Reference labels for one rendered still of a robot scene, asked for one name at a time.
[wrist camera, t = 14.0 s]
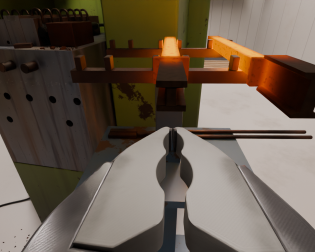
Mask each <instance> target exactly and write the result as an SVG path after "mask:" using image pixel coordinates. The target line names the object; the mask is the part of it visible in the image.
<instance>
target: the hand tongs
mask: <svg viewBox="0 0 315 252"><path fill-rule="evenodd" d="M187 130H188V131H189V132H191V133H193V134H195V135H196V136H198V137H200V138H202V139H302V140H311V139H313V136H312V135H219V134H306V130H230V129H187ZM154 132H155V130H152V131H146V130H144V129H140V130H138V129H137V128H111V129H110V132H109V134H108V138H109V139H136V138H137V136H138V137H139V138H144V137H146V136H149V135H151V134H152V133H154Z"/></svg>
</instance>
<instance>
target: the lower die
mask: <svg viewBox="0 0 315 252"><path fill-rule="evenodd" d="M61 16H62V21H63V22H68V17H67V15H66V14H62V15H61ZM43 17H44V21H45V24H46V23H52V20H51V16H50V14H46V15H44V16H43ZM82 17H83V21H84V22H86V21H87V16H86V14H82ZM15 18H16V21H8V20H7V18H6V16H5V15H3V19H0V46H14V45H13V44H16V43H33V46H34V47H41V46H46V45H51V42H50V38H49V37H41V36H40V35H39V34H38V28H39V27H42V19H41V15H34V16H31V15H15ZM69 18H70V21H71V22H75V17H74V15H73V14H69ZM76 18H77V22H81V15H79V14H76ZM53 19H54V22H55V23H56V22H61V21H60V16H59V14H53ZM88 19H89V21H90V22H96V23H98V24H99V17H98V16H89V14H88ZM92 31H93V35H98V34H101V32H100V27H98V29H94V30H92ZM7 41H9V42H10V44H8V43H7Z"/></svg>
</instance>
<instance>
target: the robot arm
mask: <svg viewBox="0 0 315 252"><path fill-rule="evenodd" d="M172 143H173V152H174V153H176V154H177V155H178V156H179V158H180V159H181V164H180V177H181V179H182V180H183V181H184V182H185V184H186V185H187V187H188V190H187V191H186V194H185V204H184V216H183V226H184V235H185V244H186V247H187V248H188V250H189V251H190V252H315V229H314V228H313V227H312V226H311V225H310V224H309V223H308V222H307V221H306V220H305V219H304V218H303V217H302V216H301V215H300V214H299V213H298V212H297V211H296V210H295V209H293V208H292V207H291V206H290V205H289V204H288V203H287V202H286V201H285V200H283V199H282V198H281V197H280V196H279V195H278V194H277V193H276V192H274V191H273V190H272V189H271V188H270V187H269V186H268V185H267V184H265V183H264V182H263V181H262V180H261V179H260V178H259V177H258V176H256V175H255V174H254V173H253V172H252V171H251V170H250V169H249V168H247V167H246V166H245V165H237V164H236V163H235V162H234V161H233V160H232V159H231V158H230V157H229V156H227V155H226V154H225V153H224V152H222V151H221V150H220V149H218V148H217V147H215V146H214V145H212V144H211V143H209V142H207V141H205V140H204V139H202V138H200V137H198V136H197V135H195V134H193V133H191V132H190V131H188V130H186V129H184V128H182V127H175V128H169V127H163V128H161V129H159V130H157V131H155V132H154V133H152V134H150V135H148V136H147V137H145V138H143V139H141V140H139V141H138V142H136V143H134V144H133V145H131V146H130V147H128V148H127V149H125V150H124V151H123V152H121V153H120V154H119V155H118V156H117V157H116V158H115V159H114V160H113V161H112V162H109V161H106V162H105V163H104V164H102V165H101V166H100V167H99V168H98V169H97V170H96V171H95V172H94V173H93V174H92V175H90V176H89V177H88V178H87V179H86V180H85V181H84V182H83V183H82V184H81V185H80V186H79V187H77V188H76V189H75V190H74V191H73V192H72V193H71V194H70V195H69V196H68V197H67V198H66V199H64V200H63V201H62V202H61V203H60V204H59V205H58V206H57V207H56V208H55V209H54V210H53V211H52V212H51V213H50V214H49V215H48V217H47V218H46V219H45V220H44V221H43V222H42V223H41V225H40V226H39V227H38V228H37V230H36V231H35V232H34V234H33V235H32V236H31V238H30V239H29V240H28V242H27V243H26V245H25V246H24V248H23V249H22V251H21V252H157V251H158V250H159V249H160V248H161V247H162V245H163V239H164V223H165V193H164V191H163V189H162V188H161V187H160V183H161V182H162V180H163V179H164V178H165V177H166V156H167V155H168V154H169V153H171V150H172Z"/></svg>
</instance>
